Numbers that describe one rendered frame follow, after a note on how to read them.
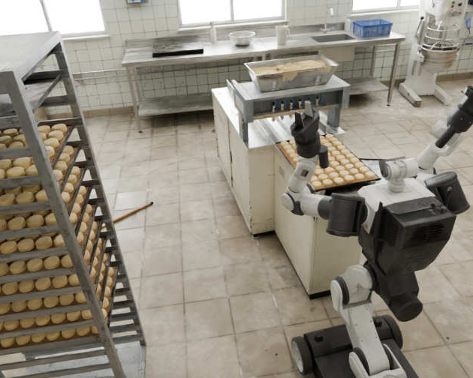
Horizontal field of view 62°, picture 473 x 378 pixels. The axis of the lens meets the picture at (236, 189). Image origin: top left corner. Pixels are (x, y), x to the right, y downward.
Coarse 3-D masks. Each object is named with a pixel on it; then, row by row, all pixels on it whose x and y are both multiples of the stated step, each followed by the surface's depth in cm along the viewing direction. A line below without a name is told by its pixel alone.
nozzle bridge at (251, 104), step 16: (336, 80) 271; (240, 96) 260; (256, 96) 254; (272, 96) 252; (288, 96) 255; (304, 96) 267; (320, 96) 270; (336, 96) 273; (240, 112) 268; (256, 112) 265; (272, 112) 264; (288, 112) 265; (336, 112) 282; (240, 128) 277
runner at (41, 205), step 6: (18, 204) 117; (24, 204) 117; (30, 204) 118; (36, 204) 118; (42, 204) 118; (48, 204) 119; (66, 204) 121; (0, 210) 117; (6, 210) 118; (12, 210) 118; (18, 210) 118; (24, 210) 119; (30, 210) 119; (36, 210) 119
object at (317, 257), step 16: (288, 176) 252; (336, 192) 218; (288, 224) 270; (304, 224) 238; (320, 224) 225; (288, 240) 277; (304, 240) 244; (320, 240) 232; (336, 240) 235; (352, 240) 238; (288, 256) 285; (304, 256) 249; (320, 256) 239; (336, 256) 243; (352, 256) 246; (304, 272) 255; (320, 272) 247; (336, 272) 250; (304, 288) 271; (320, 288) 254
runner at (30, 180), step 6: (54, 174) 114; (0, 180) 112; (6, 180) 113; (12, 180) 113; (18, 180) 113; (24, 180) 113; (30, 180) 114; (36, 180) 114; (0, 186) 113; (6, 186) 114; (12, 186) 114; (18, 186) 114
